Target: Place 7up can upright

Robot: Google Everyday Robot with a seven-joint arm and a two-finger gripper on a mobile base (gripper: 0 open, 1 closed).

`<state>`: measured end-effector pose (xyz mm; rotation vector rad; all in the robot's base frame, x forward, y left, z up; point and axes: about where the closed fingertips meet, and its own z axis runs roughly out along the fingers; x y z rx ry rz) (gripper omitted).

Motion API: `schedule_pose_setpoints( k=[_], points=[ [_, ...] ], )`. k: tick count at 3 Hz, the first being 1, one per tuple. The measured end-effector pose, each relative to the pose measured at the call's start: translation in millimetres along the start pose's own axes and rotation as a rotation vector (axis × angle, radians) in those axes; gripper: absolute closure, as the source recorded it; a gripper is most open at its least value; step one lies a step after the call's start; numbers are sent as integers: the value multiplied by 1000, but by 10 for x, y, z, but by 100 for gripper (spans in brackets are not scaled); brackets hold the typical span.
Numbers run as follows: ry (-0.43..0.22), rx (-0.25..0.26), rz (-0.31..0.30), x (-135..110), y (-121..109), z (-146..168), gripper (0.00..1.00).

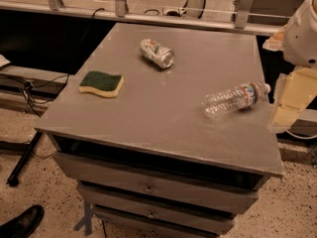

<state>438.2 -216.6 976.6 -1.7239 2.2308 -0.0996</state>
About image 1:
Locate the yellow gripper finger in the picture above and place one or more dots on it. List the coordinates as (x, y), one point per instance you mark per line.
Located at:
(292, 94)
(276, 42)

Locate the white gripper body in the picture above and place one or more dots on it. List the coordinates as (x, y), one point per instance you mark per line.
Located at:
(302, 37)

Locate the clear plastic water bottle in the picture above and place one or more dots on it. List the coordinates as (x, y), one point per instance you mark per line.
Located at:
(239, 97)

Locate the silver 7up soda can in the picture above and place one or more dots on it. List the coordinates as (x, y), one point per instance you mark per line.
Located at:
(162, 56)

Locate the grey drawer cabinet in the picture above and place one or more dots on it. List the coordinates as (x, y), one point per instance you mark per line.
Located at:
(150, 158)

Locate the green and yellow sponge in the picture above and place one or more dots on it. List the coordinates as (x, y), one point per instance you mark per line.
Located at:
(101, 84)

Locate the black tripod leg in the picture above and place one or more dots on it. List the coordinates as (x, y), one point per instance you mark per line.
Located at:
(13, 179)

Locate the black leather shoe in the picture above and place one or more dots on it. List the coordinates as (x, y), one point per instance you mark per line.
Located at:
(24, 225)

